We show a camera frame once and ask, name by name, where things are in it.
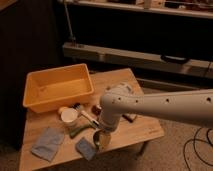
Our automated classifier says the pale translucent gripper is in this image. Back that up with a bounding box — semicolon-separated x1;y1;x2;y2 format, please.
93;130;111;150

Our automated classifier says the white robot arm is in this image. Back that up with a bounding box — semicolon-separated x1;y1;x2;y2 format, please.
93;83;213;150

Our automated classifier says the dark blue sponge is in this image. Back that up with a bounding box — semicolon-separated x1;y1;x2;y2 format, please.
75;138;97;161

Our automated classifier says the bunch of dark grapes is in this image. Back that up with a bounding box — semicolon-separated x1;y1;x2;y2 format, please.
92;105;101;115

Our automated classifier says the green cucumber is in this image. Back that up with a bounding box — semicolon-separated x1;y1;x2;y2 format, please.
69;124;94;139

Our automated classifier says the dark chalkboard eraser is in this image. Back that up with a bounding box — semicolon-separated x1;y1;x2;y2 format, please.
123;114;137;123

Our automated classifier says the white cup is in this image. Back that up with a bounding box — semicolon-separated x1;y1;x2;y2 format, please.
61;108;78;127

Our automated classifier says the wooden folding table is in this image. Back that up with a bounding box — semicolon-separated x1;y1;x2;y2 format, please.
19;69;164;171

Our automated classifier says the small white round object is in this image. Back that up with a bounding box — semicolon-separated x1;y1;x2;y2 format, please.
58;106;68;115

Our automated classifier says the light blue folded cloth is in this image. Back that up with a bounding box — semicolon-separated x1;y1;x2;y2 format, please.
31;127;64;162

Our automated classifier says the yellow plastic bin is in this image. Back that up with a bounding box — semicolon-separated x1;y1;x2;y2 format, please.
23;63;94;113

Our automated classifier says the metal pole stand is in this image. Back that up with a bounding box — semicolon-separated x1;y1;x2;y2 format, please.
63;0;76;46

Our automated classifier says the white handled brush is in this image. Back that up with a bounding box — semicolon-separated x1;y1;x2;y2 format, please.
74;103;99;128

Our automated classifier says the grey metal bench rail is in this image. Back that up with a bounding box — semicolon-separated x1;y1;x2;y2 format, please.
63;42;213;79

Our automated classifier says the black floor cable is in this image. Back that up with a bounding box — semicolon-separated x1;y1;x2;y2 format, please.
182;61;213;171

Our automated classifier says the black handle on bench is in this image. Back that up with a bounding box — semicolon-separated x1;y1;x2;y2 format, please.
160;55;190;64

